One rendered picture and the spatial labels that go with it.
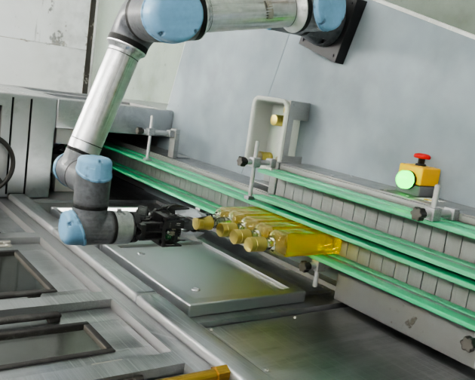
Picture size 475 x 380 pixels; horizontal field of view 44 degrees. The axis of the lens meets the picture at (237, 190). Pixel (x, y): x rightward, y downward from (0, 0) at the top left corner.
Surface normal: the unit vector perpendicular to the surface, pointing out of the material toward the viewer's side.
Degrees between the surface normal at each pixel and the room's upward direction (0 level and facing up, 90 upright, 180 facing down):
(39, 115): 90
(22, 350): 90
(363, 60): 0
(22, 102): 90
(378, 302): 0
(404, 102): 0
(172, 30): 80
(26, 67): 90
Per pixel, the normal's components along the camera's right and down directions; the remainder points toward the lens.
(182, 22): 0.43, 0.23
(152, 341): -0.80, -0.02
